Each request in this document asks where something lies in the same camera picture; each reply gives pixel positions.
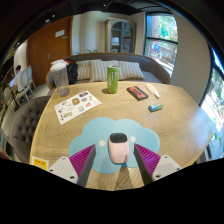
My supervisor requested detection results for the green drink can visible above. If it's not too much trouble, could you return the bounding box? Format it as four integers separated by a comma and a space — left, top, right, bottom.
106, 65, 120, 95

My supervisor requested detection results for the glass-front wooden cabinet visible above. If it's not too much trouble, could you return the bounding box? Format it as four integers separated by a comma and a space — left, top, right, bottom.
105, 18, 137, 54

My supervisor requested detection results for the blue cloud-shaped mouse pad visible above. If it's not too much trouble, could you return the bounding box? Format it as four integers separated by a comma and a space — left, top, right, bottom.
68, 116, 161, 175

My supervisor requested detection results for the white tube packet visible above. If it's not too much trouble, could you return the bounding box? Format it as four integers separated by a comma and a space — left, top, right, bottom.
144, 82, 161, 99

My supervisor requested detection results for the black and red flat box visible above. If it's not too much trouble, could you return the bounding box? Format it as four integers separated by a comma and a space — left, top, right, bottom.
126, 85, 150, 102

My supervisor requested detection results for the small teal wrapped item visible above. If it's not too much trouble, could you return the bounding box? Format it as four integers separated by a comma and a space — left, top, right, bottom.
148, 102, 164, 113

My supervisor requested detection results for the white sticker sheet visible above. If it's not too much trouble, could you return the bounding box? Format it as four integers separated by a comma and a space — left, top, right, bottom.
53, 90, 102, 126

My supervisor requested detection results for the grey tufted armchair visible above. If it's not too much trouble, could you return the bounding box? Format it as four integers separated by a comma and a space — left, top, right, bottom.
11, 95, 53, 164

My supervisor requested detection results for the yellow and white code card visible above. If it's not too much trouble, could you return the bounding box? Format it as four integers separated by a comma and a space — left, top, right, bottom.
31, 155, 50, 172

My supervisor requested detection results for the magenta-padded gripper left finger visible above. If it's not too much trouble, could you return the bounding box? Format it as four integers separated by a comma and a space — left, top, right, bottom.
46, 143, 97, 188

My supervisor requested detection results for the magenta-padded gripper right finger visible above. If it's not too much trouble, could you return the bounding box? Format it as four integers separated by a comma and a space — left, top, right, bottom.
133, 143, 183, 186

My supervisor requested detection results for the black backpack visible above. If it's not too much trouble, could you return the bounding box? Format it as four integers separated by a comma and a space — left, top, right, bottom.
64, 59, 79, 86

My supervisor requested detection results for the grey curved sofa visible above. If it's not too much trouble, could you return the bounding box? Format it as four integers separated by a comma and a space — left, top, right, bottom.
45, 52, 172, 90

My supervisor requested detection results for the large black-framed window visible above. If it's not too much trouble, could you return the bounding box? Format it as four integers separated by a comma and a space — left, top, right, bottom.
143, 13, 179, 76

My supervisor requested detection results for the white door sign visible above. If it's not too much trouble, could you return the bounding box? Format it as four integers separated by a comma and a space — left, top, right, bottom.
54, 29, 66, 38

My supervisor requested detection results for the pink computer mouse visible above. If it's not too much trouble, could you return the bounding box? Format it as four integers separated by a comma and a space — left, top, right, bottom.
107, 132, 130, 165

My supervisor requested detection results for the striped cushion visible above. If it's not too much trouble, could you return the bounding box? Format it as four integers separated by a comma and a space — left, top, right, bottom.
118, 60, 146, 81
89, 59, 120, 83
75, 59, 103, 81

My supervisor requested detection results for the white dining chair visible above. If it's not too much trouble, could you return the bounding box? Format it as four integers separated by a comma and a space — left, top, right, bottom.
14, 68, 34, 104

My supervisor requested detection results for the brown wooden door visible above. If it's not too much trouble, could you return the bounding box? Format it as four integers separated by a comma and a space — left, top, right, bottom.
27, 16, 73, 88

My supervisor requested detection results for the clear shaker bottle white lid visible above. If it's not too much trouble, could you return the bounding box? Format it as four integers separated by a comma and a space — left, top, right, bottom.
49, 59, 71, 98

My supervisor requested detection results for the person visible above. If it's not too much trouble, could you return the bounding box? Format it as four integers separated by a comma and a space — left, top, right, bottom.
13, 64, 24, 93

